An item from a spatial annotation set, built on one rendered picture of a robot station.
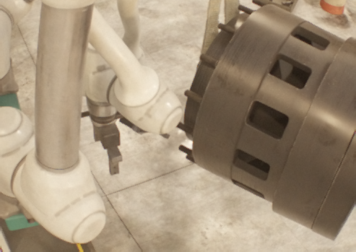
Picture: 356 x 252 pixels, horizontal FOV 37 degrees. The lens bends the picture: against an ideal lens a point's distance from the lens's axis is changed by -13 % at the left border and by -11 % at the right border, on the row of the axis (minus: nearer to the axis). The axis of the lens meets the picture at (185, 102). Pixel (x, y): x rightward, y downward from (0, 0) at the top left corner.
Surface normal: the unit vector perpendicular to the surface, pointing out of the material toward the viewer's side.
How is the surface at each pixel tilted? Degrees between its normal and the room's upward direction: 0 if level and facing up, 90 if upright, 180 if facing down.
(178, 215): 0
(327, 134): 49
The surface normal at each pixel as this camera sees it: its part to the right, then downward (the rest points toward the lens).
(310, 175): -0.51, 0.29
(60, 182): 0.29, -0.06
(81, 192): 0.78, 0.29
